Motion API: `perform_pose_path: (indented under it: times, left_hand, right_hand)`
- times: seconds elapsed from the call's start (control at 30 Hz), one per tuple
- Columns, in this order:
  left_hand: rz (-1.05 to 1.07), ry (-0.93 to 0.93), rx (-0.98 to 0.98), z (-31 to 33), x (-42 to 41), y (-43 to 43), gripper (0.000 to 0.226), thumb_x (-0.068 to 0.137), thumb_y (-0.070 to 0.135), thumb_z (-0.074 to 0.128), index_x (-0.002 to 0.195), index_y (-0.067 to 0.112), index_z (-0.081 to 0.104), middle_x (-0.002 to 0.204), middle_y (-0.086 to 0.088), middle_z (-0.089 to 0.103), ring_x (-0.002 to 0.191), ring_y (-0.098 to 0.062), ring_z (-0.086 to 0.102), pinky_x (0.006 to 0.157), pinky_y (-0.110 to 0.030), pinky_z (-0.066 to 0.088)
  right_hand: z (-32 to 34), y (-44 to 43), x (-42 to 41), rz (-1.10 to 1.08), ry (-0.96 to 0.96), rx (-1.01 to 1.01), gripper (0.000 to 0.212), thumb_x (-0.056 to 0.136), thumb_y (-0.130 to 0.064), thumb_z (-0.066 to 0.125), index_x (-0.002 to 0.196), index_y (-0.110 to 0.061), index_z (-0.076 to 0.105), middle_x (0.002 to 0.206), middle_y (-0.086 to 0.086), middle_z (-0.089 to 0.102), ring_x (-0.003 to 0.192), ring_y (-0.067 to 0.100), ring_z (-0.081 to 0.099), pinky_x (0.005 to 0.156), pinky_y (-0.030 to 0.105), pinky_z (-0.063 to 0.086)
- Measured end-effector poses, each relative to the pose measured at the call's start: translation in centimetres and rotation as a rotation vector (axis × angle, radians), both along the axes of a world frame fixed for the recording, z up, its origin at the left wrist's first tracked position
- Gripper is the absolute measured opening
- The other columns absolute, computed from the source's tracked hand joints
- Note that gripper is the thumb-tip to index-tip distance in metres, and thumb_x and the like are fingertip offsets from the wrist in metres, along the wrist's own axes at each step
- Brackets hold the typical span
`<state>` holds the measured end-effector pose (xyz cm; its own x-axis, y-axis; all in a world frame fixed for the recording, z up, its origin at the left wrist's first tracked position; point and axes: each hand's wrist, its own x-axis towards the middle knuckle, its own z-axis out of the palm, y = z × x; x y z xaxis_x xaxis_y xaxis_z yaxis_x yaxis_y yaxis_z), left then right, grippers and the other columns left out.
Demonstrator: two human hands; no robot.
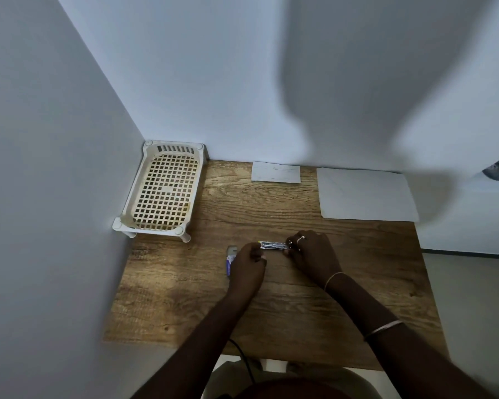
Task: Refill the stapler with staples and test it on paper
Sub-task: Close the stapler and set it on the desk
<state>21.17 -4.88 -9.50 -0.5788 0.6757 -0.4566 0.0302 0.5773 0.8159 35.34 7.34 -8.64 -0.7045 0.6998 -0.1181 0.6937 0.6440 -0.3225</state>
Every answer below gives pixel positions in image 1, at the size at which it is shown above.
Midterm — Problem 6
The person's right forearm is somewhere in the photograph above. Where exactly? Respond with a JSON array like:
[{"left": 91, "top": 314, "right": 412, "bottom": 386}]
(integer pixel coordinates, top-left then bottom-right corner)
[{"left": 325, "top": 273, "right": 497, "bottom": 399}]

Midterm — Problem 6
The person's left hand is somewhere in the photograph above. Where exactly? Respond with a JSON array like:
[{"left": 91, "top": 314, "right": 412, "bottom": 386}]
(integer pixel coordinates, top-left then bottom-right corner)
[{"left": 227, "top": 242, "right": 268, "bottom": 302}]

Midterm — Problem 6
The person's left forearm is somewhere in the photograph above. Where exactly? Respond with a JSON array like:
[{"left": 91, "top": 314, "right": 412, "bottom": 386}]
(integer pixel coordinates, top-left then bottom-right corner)
[{"left": 130, "top": 288, "right": 260, "bottom": 399}]

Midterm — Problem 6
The white bangle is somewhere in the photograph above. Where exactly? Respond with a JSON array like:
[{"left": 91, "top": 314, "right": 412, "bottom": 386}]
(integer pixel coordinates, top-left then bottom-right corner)
[{"left": 363, "top": 320, "right": 405, "bottom": 342}]

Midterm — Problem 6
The white purple packet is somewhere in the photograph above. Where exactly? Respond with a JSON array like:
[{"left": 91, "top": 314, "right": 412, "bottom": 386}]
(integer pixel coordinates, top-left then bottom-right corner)
[{"left": 225, "top": 245, "right": 239, "bottom": 279}]

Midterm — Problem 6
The small white paper sheet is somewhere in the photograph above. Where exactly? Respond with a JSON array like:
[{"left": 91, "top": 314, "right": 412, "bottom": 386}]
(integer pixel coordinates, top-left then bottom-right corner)
[{"left": 251, "top": 161, "right": 302, "bottom": 184}]

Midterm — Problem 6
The thin gold wrist bracelet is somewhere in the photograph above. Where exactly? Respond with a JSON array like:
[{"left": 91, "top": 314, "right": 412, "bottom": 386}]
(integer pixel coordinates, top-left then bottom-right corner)
[{"left": 324, "top": 272, "right": 347, "bottom": 292}]

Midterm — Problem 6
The person's right hand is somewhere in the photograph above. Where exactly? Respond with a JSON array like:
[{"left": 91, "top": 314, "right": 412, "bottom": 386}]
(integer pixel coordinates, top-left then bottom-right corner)
[{"left": 283, "top": 230, "right": 345, "bottom": 289}]

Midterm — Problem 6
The white plastic basket tray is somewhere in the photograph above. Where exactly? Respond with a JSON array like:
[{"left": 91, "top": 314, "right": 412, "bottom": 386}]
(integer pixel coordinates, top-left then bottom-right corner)
[{"left": 112, "top": 139, "right": 206, "bottom": 244}]

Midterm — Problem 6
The large white paper sheet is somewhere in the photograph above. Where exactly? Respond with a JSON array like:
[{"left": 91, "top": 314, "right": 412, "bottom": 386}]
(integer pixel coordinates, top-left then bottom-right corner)
[{"left": 316, "top": 167, "right": 420, "bottom": 223}]

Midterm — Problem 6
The black cable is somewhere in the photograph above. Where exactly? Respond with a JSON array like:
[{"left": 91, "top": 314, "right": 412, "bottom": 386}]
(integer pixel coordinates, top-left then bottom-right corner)
[{"left": 228, "top": 338, "right": 257, "bottom": 386}]

